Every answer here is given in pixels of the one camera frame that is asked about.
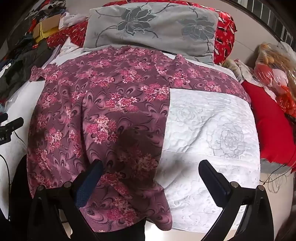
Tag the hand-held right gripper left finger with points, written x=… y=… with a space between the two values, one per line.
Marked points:
x=89 y=185

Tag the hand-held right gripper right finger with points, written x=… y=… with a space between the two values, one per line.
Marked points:
x=214 y=183

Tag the purple floral garment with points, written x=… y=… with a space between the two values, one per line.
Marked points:
x=104 y=104

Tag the pile of dark clothes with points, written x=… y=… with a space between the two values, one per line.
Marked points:
x=20 y=62

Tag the white quilted bed cover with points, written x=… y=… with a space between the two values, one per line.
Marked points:
x=208 y=139

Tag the red cushion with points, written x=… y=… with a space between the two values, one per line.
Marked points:
x=266 y=120

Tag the yellow cardboard box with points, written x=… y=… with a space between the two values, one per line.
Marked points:
x=49 y=25

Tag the patterned beige cloth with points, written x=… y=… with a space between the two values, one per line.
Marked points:
x=234 y=68

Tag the white cloth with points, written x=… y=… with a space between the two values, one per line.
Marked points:
x=71 y=19

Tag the plastic bag of plush toys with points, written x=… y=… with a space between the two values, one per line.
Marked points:
x=275 y=71

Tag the red floral blanket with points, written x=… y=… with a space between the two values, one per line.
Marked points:
x=225 y=34

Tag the grey floral pillow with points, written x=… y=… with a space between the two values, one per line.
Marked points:
x=150 y=34

